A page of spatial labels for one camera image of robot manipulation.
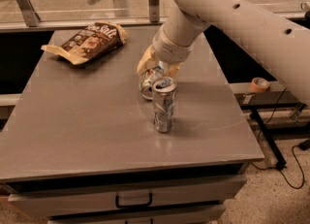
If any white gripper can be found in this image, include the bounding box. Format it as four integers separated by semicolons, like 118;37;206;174
137;27;194;78

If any green white 7up can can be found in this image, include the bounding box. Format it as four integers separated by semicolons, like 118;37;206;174
139;66;164;100

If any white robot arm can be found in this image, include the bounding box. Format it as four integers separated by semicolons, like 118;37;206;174
137;0;310;105

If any silver blue redbull can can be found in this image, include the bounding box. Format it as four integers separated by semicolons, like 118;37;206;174
152;77;177;133

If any brown chip bag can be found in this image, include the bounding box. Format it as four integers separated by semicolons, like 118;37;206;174
42;21;128;65

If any orange tape roll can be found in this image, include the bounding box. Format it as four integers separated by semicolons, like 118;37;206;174
251;78;269;93

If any upper grey drawer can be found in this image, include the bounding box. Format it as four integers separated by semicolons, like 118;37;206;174
9;175;246;217

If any grey drawer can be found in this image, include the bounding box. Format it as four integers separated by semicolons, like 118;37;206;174
9;175;246;217
47;205;226;224

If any black table leg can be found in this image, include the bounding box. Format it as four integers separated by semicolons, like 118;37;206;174
250;108;287;171

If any lower grey drawer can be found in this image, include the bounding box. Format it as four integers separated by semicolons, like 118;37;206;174
47;205;226;224

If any black floor cable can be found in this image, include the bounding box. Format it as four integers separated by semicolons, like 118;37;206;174
251;87;310;190

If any black drawer handle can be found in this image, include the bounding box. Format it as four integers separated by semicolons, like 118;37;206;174
115;193;153;209

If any left metal railing bracket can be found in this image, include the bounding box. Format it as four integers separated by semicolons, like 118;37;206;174
16;0;40;27

